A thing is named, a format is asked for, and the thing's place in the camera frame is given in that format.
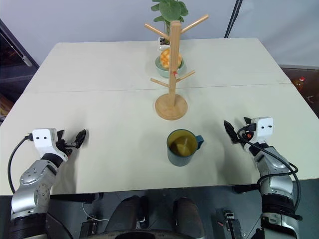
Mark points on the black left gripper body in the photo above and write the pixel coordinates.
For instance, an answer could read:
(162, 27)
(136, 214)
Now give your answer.
(65, 145)

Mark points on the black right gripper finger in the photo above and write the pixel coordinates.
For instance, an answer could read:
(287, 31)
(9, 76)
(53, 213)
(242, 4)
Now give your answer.
(230, 132)
(247, 120)

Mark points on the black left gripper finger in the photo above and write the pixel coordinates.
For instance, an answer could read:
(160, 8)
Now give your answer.
(61, 134)
(81, 138)

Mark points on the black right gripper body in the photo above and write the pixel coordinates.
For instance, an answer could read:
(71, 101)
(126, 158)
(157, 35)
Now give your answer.
(245, 139)

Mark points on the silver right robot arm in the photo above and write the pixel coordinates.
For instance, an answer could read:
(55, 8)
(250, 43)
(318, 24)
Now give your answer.
(274, 181)

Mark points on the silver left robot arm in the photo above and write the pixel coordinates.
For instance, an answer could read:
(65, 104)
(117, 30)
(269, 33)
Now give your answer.
(30, 184)

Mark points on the wooden mug tree stand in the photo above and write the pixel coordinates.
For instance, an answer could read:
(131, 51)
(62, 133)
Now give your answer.
(174, 74)

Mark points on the teal mug with yellow inside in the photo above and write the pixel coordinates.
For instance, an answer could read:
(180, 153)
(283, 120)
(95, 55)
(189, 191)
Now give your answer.
(180, 154)

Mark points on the orange bottle with red cap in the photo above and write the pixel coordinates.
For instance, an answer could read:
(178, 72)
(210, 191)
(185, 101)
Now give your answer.
(300, 83)

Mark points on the light green bowl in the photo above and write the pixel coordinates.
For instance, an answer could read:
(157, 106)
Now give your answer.
(162, 71)

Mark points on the yellow pineapple bun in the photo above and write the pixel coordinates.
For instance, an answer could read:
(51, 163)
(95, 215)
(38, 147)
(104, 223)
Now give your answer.
(165, 58)

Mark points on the black stand pole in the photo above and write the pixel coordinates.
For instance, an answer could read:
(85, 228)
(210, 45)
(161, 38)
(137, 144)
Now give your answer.
(231, 20)

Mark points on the green plant in white pot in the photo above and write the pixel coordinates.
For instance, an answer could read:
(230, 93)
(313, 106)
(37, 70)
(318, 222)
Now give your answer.
(170, 10)

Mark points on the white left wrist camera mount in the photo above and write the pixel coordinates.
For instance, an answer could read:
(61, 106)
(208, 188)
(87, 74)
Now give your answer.
(44, 140)

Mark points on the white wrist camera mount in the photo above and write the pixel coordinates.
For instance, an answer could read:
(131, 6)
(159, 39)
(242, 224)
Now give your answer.
(44, 140)
(264, 128)

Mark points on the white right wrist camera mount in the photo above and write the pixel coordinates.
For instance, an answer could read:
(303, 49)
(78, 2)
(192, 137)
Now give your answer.
(264, 128)

